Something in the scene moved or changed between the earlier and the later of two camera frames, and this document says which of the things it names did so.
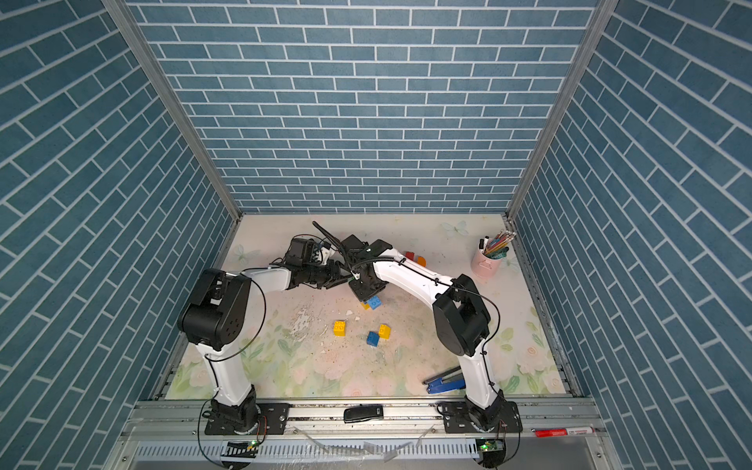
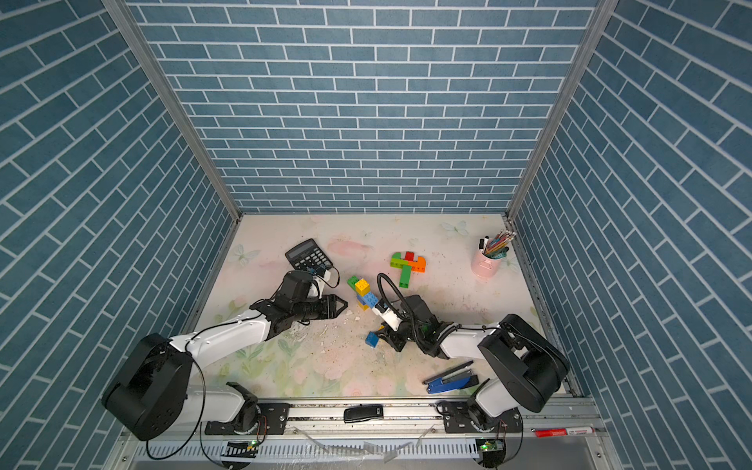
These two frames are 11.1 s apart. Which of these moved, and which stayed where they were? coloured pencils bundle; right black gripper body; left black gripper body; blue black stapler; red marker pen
Moved: right black gripper body; left black gripper body
Stayed: coloured pencils bundle; blue black stapler; red marker pen
